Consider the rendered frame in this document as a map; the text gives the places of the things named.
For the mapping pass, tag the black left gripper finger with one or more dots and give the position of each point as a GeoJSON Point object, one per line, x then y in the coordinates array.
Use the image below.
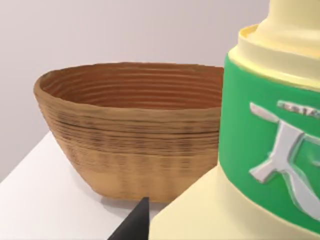
{"type": "Point", "coordinates": [138, 220]}

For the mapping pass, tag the cream bottle with green label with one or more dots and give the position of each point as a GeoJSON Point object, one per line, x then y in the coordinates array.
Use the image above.
{"type": "Point", "coordinates": [255, 155]}

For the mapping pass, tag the brown woven basket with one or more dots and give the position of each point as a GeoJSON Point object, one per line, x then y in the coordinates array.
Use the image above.
{"type": "Point", "coordinates": [130, 140]}

